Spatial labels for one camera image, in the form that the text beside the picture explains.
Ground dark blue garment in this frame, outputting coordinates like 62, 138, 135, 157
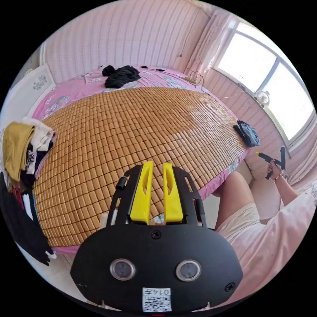
232, 120, 261, 148

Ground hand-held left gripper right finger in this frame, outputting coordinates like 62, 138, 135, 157
162, 162, 184, 223

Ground white printed cabinet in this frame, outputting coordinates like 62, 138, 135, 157
0, 63, 57, 120

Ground bed with woven mat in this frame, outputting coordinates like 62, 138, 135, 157
31, 65, 250, 255

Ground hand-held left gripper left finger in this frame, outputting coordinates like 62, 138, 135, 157
129, 161, 154, 221

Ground power strip with cables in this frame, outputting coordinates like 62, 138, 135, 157
184, 70, 204, 86

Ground person's body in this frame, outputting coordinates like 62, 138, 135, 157
214, 171, 317, 313

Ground small white fan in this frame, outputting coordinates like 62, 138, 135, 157
254, 90, 271, 108

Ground person's right forearm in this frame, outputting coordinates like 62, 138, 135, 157
273, 173, 299, 206

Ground person's right hand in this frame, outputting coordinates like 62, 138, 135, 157
266, 159, 283, 183

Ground black long pants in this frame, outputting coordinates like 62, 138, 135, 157
102, 65, 142, 89

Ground window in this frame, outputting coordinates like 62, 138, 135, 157
210, 20, 316, 150

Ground pile of clothes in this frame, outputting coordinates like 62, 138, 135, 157
0, 117, 58, 267

